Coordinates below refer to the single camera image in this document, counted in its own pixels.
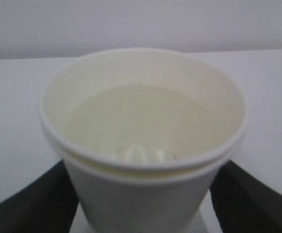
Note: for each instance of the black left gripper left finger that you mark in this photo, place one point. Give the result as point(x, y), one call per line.
point(48, 205)

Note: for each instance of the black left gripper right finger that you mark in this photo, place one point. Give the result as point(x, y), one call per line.
point(243, 204)

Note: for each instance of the white paper cup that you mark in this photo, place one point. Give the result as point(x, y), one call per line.
point(142, 133)

